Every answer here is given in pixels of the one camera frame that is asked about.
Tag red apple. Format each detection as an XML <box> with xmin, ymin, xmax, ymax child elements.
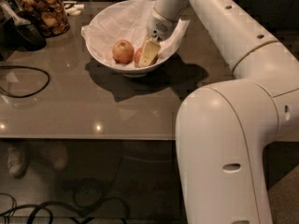
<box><xmin>134</xmin><ymin>48</ymin><xmax>158</xmax><ymax>67</ymax></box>
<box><xmin>112</xmin><ymin>40</ymin><xmax>135</xmax><ymax>63</ymax></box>

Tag black cable on table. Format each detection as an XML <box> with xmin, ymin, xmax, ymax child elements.
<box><xmin>0</xmin><ymin>65</ymin><xmax>51</xmax><ymax>99</ymax></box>

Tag white paper liner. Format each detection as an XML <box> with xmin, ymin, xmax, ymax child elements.
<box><xmin>80</xmin><ymin>0</ymin><xmax>191</xmax><ymax>67</ymax></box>

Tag small white objects on table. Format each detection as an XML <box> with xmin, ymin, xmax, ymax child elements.
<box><xmin>65</xmin><ymin>4</ymin><xmax>85</xmax><ymax>16</ymax></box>

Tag glass jar of dried slices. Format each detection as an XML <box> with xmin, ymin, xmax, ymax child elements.
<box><xmin>15</xmin><ymin>0</ymin><xmax>70</xmax><ymax>37</ymax></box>

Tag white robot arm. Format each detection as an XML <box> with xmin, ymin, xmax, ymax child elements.
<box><xmin>145</xmin><ymin>0</ymin><xmax>299</xmax><ymax>224</ymax></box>

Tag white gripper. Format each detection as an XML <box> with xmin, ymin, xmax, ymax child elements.
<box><xmin>138</xmin><ymin>8</ymin><xmax>174</xmax><ymax>67</ymax></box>

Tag white ceramic bowl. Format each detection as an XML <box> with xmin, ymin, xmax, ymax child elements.
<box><xmin>84</xmin><ymin>0</ymin><xmax>183</xmax><ymax>78</ymax></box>

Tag black scoop with handle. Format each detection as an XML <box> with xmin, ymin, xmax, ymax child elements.
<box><xmin>0</xmin><ymin>0</ymin><xmax>47</xmax><ymax>51</ymax></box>

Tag black cables on floor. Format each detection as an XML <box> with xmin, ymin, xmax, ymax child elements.
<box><xmin>0</xmin><ymin>140</ymin><xmax>130</xmax><ymax>224</ymax></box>

